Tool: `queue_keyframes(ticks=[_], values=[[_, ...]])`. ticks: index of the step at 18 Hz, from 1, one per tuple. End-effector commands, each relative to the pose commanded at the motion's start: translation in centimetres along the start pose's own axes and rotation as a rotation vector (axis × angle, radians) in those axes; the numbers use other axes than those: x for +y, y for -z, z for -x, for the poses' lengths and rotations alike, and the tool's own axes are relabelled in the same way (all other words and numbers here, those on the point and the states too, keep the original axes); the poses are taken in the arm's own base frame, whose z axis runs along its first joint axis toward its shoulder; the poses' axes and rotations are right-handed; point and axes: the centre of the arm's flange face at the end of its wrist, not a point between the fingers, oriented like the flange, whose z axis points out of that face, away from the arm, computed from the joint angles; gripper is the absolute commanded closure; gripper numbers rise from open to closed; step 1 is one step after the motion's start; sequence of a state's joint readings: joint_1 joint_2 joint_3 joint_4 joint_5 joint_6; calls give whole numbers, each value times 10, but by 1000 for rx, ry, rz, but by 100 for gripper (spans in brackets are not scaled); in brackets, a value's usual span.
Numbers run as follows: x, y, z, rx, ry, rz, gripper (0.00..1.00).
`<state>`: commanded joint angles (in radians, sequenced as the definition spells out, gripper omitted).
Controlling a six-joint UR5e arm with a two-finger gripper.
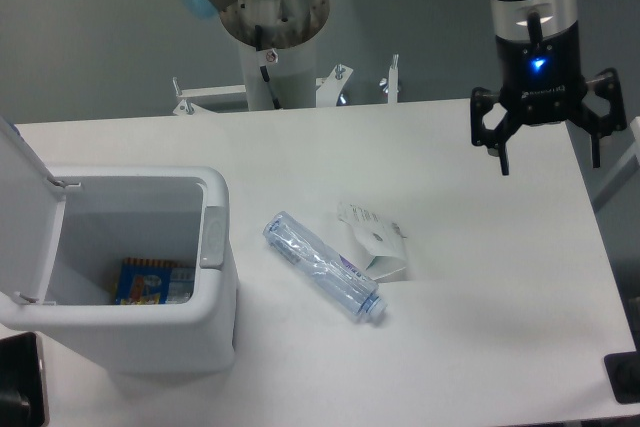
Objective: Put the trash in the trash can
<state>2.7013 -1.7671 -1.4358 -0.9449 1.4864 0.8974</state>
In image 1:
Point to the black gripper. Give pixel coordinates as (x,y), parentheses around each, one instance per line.
(539,77)

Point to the white paper carton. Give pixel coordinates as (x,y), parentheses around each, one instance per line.
(378,244)

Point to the clear plastic bottle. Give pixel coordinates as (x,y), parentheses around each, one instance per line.
(328,270)

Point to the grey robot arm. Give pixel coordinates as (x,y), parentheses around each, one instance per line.
(537,44)

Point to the white trash can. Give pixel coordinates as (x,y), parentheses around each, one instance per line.
(64,234)

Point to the black clamp bottom right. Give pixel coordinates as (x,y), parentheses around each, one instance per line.
(623,373)

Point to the colourful snack wrapper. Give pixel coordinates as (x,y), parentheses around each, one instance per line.
(144,281)

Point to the black device bottom left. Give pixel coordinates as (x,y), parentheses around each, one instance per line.
(23,391)

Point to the white bracket right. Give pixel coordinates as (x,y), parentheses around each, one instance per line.
(390,85)

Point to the white bracket middle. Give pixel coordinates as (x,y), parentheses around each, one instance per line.
(330,89)

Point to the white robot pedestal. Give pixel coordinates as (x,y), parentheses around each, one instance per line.
(277,62)

